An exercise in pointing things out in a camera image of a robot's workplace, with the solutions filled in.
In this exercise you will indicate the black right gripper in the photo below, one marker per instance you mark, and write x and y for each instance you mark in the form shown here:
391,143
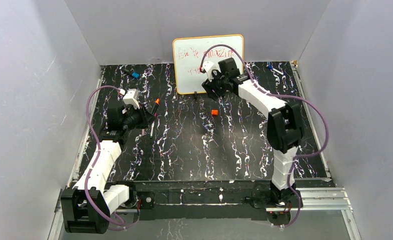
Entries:
208,88

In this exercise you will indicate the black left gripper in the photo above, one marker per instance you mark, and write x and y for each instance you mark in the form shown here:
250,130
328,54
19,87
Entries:
145,115

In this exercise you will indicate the orange highlighter cap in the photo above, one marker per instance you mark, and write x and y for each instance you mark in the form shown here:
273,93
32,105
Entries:
214,112

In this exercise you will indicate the black orange highlighter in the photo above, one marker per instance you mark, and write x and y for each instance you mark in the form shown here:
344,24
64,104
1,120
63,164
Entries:
155,106

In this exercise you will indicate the white green-tipped pen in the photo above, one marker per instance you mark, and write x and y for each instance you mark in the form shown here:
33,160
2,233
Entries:
152,130

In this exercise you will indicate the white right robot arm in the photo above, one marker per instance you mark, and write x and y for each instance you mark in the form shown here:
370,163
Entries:
284,122

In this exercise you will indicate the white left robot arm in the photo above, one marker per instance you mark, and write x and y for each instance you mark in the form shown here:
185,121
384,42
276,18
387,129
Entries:
87,206

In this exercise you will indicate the white blue pen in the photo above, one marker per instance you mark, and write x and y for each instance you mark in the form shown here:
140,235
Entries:
275,70

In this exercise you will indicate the blue black marker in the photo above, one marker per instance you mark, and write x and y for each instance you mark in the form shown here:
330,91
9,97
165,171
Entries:
132,73

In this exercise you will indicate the orange framed whiteboard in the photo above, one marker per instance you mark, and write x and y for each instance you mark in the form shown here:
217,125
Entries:
190,52

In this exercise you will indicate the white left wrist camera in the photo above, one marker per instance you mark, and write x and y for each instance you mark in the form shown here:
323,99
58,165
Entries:
131,98

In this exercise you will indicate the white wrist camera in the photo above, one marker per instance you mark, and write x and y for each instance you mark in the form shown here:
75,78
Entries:
208,67
131,98

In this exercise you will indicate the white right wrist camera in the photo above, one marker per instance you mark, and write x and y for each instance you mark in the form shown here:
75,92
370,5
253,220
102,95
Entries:
208,67

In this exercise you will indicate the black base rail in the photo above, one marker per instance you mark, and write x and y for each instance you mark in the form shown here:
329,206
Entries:
210,199

